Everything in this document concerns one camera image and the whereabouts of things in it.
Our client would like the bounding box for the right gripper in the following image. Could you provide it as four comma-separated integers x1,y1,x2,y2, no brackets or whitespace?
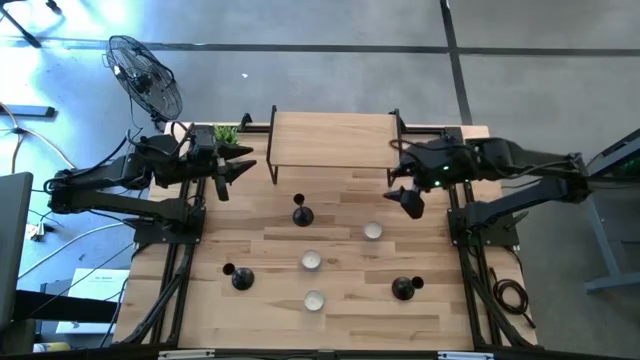
382,142,469,221

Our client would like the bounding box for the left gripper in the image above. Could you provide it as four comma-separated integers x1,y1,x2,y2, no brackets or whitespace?
187,124,258,203

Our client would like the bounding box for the black candlestick holder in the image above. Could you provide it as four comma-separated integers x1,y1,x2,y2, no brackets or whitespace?
221,261,256,292
291,192,316,229
390,274,426,302

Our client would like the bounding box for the green plant in white pot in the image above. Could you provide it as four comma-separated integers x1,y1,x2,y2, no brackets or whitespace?
212,123,241,147

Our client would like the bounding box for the black floor fan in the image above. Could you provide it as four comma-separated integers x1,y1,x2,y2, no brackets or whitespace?
103,34,184,132

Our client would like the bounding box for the white label strip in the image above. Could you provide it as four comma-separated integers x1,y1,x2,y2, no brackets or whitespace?
437,351,495,360
158,349,216,360

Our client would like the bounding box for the white cardboard box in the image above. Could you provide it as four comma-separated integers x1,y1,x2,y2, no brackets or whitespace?
55,268,131,335

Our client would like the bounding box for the black floor bar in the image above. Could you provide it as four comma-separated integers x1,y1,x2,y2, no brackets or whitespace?
0,104,57,119

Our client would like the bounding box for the black table beam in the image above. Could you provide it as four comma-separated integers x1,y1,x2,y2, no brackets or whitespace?
13,289,119,324

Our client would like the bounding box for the dark grey monitor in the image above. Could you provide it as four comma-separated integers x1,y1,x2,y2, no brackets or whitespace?
0,171,34,332

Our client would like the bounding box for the black tripod stand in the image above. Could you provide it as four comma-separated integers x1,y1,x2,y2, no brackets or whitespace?
0,0,64,50

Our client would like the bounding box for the yellow object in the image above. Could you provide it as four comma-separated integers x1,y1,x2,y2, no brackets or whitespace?
32,341,71,354

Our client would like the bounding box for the wooden shelf riser black frame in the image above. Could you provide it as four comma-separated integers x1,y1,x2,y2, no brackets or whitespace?
264,104,404,187

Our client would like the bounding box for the coiled black cable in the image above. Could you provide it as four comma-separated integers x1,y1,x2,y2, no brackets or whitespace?
491,267,537,330

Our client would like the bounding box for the white floor cable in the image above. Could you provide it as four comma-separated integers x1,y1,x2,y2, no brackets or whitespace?
17,221,127,280

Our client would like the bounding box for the black aluminium station frame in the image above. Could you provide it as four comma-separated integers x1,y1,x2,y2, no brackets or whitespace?
0,104,640,360

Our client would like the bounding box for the grey desk frame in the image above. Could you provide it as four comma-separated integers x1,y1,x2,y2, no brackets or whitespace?
583,128,640,295

